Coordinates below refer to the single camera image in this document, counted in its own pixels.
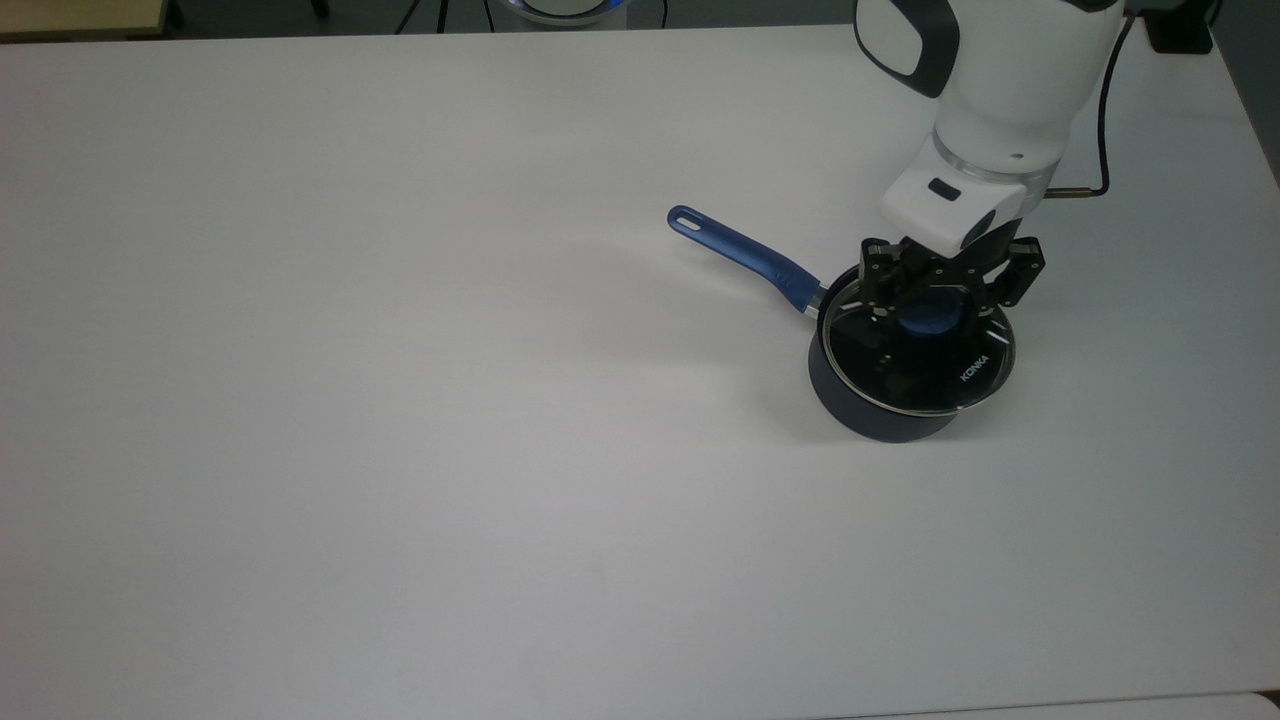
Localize black stand legs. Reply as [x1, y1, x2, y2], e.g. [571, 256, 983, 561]
[393, 0, 453, 35]

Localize round white blue device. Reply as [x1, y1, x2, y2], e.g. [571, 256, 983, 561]
[496, 0, 634, 29]

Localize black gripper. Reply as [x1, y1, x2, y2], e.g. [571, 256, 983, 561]
[860, 220, 1048, 322]

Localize dark saucepan with blue handle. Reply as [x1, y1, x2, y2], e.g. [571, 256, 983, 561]
[666, 204, 1019, 444]

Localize wooden desk top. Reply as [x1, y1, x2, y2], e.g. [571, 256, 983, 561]
[0, 0, 173, 44]

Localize black cable on robot arm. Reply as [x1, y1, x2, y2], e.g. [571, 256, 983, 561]
[1044, 8, 1138, 199]

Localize glass lid with blue knob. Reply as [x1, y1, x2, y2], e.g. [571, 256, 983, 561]
[817, 267, 1017, 417]

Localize black box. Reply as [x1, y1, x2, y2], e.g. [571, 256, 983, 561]
[1143, 0, 1218, 57]

